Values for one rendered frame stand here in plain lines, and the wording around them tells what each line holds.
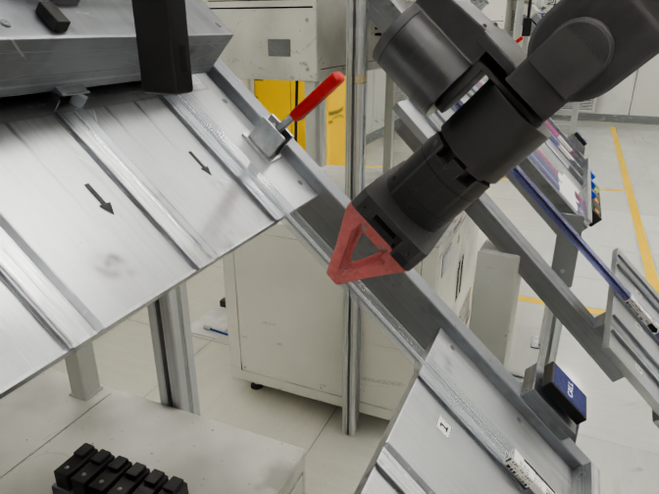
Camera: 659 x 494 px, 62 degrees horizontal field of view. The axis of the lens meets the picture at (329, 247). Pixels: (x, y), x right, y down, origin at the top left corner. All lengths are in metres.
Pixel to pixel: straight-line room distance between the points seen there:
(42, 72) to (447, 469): 0.40
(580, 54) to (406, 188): 0.14
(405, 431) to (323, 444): 1.25
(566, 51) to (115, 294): 0.29
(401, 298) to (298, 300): 1.04
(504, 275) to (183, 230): 0.54
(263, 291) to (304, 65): 0.66
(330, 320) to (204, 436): 0.85
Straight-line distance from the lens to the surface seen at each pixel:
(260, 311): 1.67
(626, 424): 1.97
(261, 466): 0.74
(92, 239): 0.37
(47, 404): 0.92
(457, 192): 0.39
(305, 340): 1.64
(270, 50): 1.43
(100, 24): 0.43
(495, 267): 0.84
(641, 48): 0.36
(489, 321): 0.87
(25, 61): 0.39
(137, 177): 0.42
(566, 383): 0.60
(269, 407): 1.83
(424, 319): 0.56
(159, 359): 0.81
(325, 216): 0.55
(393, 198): 0.41
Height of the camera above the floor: 1.13
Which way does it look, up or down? 22 degrees down
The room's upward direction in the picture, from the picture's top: straight up
